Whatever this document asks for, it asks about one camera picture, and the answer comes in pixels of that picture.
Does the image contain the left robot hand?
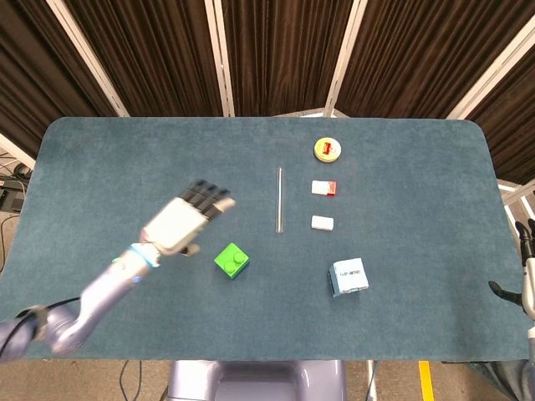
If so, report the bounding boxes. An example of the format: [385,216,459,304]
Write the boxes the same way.
[140,179,237,256]

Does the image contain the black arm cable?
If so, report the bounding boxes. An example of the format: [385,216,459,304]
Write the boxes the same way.
[0,295,81,350]

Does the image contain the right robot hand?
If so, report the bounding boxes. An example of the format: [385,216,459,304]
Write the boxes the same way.
[487,218,535,322]

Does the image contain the round yellow tin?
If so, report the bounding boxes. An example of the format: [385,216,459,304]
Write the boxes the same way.
[313,137,343,164]

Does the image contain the green toy brick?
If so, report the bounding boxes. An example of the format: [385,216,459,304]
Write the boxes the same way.
[213,242,251,280]

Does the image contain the black power strip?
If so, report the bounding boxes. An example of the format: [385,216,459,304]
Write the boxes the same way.
[0,175,28,211]

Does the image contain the brown curtain screen panel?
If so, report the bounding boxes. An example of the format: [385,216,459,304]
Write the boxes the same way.
[211,0,359,119]
[0,0,120,162]
[329,0,535,120]
[447,24,535,187]
[45,0,230,118]

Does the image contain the lilac robot base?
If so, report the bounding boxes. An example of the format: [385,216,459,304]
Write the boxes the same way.
[166,359,348,401]

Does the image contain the white and red small box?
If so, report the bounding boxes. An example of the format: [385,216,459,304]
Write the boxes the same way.
[311,180,338,197]

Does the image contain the light blue cardboard carton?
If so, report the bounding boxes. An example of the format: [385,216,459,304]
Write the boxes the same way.
[328,257,369,298]

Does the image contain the thin metal rod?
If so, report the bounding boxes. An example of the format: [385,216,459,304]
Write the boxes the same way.
[275,166,285,234]

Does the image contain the black floor cable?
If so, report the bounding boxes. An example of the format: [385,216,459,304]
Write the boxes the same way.
[119,361,144,401]

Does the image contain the yellow floor tape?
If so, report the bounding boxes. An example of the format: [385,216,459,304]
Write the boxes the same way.
[418,361,434,401]

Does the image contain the blue-grey table cloth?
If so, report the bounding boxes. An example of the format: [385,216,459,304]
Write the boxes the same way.
[0,116,532,363]

